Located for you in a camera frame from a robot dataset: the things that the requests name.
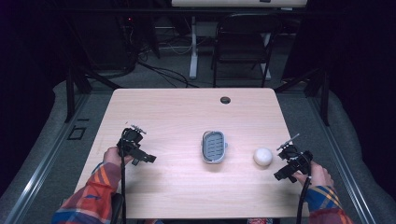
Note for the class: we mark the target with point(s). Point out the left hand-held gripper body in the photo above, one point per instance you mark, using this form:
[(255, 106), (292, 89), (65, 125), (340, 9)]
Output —
[(132, 138)]

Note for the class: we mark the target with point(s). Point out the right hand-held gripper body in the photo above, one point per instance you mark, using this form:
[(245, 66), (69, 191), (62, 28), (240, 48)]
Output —
[(297, 158)]

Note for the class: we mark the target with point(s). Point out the person's left hand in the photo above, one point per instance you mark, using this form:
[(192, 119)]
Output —
[(112, 156)]

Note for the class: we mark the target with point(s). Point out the person's right hand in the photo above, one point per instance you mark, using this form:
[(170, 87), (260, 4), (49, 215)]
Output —
[(317, 175)]

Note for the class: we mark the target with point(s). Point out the round white soap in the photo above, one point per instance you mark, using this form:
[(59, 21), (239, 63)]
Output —
[(263, 156)]

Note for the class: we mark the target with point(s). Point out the grey soap dish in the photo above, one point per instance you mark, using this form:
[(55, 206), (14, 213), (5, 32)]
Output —
[(214, 146)]

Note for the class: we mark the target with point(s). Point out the black metal stand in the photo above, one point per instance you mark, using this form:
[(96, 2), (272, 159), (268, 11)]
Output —
[(71, 93), (323, 93)]

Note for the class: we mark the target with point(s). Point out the black computer tower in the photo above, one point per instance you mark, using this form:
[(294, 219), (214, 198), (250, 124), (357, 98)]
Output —
[(106, 40)]

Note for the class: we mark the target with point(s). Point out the white desk leg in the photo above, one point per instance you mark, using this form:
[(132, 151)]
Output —
[(193, 56)]

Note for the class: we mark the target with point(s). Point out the black folding chair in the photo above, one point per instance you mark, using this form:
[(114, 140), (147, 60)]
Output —
[(246, 46)]

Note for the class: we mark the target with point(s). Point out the white desk top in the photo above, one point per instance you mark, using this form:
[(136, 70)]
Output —
[(236, 2)]

